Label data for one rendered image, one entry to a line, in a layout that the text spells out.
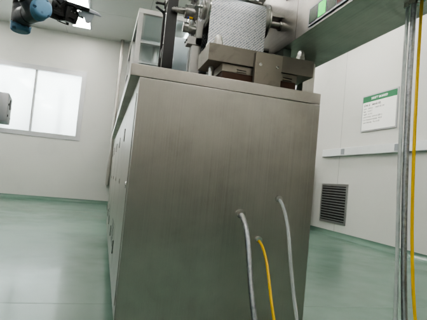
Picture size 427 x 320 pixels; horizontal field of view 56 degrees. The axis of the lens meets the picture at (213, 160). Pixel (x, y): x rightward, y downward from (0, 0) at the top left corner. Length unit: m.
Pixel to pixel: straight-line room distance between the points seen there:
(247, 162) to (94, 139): 5.87
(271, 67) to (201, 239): 0.64
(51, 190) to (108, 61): 2.36
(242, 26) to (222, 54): 0.30
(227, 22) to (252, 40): 0.13
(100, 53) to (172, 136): 6.13
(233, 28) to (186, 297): 1.03
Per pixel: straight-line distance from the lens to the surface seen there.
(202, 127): 1.31
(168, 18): 2.01
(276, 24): 1.83
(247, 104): 1.36
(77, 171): 7.09
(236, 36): 1.69
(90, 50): 7.37
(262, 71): 1.45
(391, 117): 4.88
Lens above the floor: 0.56
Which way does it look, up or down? 3 degrees up
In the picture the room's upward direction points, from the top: 5 degrees clockwise
